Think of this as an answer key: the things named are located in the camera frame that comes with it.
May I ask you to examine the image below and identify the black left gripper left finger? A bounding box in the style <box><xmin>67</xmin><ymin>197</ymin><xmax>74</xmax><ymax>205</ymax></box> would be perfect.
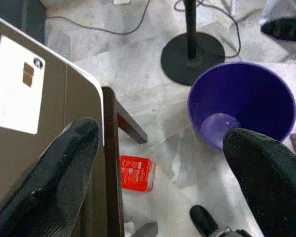
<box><xmin>0</xmin><ymin>118</ymin><xmax>101</xmax><ymax>237</ymax></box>

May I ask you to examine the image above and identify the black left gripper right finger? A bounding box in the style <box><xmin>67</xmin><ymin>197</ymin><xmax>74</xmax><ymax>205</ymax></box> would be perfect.
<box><xmin>222</xmin><ymin>127</ymin><xmax>296</xmax><ymax>237</ymax></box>

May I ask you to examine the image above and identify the red cardboard box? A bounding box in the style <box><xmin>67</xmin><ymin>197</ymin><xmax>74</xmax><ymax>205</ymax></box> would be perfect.
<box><xmin>120</xmin><ymin>155</ymin><xmax>156</xmax><ymax>193</ymax></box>

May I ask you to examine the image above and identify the purple plastic bucket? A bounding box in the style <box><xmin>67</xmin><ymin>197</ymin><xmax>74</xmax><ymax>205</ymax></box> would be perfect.
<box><xmin>187</xmin><ymin>61</ymin><xmax>296</xmax><ymax>151</ymax></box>

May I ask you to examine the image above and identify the white card with round sticker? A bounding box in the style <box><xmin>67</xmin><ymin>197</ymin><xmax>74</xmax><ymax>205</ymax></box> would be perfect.
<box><xmin>0</xmin><ymin>34</ymin><xmax>46</xmax><ymax>135</ymax></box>

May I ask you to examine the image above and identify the black floor stand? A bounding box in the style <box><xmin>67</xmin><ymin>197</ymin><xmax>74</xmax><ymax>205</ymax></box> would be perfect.
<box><xmin>160</xmin><ymin>0</ymin><xmax>225</xmax><ymax>86</ymax></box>

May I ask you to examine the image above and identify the black shoe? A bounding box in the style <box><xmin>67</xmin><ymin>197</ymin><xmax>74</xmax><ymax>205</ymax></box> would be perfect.
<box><xmin>260</xmin><ymin>17</ymin><xmax>296</xmax><ymax>43</ymax></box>

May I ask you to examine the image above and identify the clear plastic bag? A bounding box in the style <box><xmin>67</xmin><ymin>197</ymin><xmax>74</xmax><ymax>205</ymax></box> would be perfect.
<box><xmin>260</xmin><ymin>0</ymin><xmax>296</xmax><ymax>25</ymax></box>

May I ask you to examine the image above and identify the thin dark floor cable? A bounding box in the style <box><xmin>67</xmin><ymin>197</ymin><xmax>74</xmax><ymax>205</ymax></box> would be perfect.
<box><xmin>45</xmin><ymin>0</ymin><xmax>151</xmax><ymax>35</ymax></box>
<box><xmin>174</xmin><ymin>0</ymin><xmax>240</xmax><ymax>58</ymax></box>

